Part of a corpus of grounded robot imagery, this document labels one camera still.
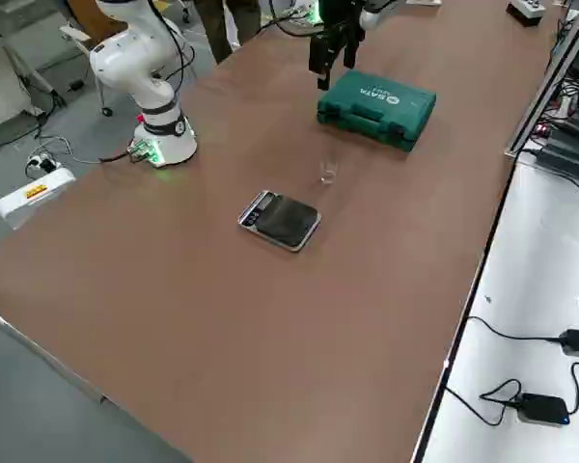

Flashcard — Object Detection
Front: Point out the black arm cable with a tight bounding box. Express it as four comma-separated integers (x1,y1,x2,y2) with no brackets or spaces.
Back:
144,0,198,113

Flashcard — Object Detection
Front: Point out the grey cabinet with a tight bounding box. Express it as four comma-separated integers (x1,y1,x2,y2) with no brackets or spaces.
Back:
0,0,47,139

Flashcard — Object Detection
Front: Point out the white floor cable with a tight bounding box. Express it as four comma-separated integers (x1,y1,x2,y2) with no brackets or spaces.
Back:
33,136,132,166

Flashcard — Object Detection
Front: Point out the white button box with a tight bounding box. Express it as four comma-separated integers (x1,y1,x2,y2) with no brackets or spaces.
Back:
506,0,545,28

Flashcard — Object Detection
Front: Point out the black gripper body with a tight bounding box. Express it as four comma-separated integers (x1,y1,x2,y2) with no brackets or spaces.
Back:
313,0,367,42

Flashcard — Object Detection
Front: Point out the black floor cable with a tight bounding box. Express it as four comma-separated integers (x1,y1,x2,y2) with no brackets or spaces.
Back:
0,86,55,151

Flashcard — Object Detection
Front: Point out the grey office chair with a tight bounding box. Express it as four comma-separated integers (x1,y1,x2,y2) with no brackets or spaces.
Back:
0,0,126,120

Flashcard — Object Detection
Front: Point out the person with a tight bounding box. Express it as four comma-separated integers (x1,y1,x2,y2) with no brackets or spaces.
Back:
192,0,262,65

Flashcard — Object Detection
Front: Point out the green plastic toolbox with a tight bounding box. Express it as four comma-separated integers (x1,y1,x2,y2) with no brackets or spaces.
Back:
316,68,438,153

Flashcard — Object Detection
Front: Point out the white desk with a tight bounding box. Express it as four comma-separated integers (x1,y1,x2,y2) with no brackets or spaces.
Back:
412,156,579,463

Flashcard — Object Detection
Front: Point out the aluminium frame post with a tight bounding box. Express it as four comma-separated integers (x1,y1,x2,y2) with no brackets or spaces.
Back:
504,0,579,158

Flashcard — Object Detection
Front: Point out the small clear measuring cup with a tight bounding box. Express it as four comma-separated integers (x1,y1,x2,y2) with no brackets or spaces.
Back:
318,152,342,185

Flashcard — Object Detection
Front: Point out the white power strip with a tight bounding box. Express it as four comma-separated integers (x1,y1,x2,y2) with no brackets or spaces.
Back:
25,151,63,177

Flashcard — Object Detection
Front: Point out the black adapter blue light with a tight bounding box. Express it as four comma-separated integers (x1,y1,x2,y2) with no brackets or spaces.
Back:
514,393,571,428

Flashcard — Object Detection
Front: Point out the white box yellow label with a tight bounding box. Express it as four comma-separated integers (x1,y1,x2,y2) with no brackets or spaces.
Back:
0,166,77,231

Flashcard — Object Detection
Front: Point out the black silver kitchen scale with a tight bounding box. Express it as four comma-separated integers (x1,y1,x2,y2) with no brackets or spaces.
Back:
236,189,323,254

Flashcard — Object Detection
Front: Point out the black desk cable tangle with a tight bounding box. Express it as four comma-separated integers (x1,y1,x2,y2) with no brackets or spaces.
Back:
554,71,579,117

